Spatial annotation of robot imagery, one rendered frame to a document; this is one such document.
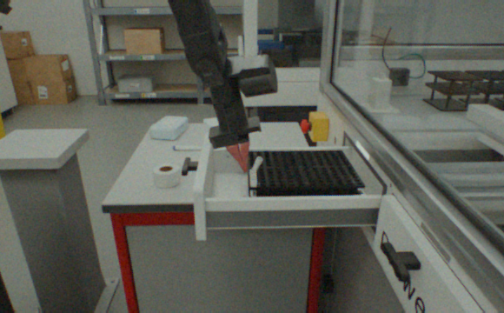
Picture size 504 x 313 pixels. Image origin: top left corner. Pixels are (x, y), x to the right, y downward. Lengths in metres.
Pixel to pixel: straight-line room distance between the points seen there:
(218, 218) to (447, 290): 0.39
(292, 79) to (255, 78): 0.89
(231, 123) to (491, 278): 0.47
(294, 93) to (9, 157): 1.05
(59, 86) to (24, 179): 3.69
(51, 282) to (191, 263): 0.76
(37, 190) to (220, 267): 0.71
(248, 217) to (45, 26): 4.94
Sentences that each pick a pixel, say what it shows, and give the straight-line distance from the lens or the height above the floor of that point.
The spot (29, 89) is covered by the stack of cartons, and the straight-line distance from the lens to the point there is 5.27.
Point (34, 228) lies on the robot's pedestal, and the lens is 1.57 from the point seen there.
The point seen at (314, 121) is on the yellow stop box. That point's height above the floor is 0.90.
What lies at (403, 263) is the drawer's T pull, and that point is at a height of 0.91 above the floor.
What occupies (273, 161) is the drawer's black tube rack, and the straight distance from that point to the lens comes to 0.82.
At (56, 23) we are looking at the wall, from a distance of 5.41.
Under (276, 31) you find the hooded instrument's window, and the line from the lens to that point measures 1.55.
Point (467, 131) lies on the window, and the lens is 0.52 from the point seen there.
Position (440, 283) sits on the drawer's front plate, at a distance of 0.52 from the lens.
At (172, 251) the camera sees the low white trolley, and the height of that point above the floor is 0.60.
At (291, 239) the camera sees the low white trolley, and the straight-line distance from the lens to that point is 1.04.
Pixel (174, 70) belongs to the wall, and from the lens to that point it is 5.08.
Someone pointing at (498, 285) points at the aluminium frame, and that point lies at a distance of 0.46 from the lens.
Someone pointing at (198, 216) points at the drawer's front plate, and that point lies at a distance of 0.68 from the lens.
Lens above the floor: 1.24
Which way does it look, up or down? 24 degrees down
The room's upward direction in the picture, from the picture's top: straight up
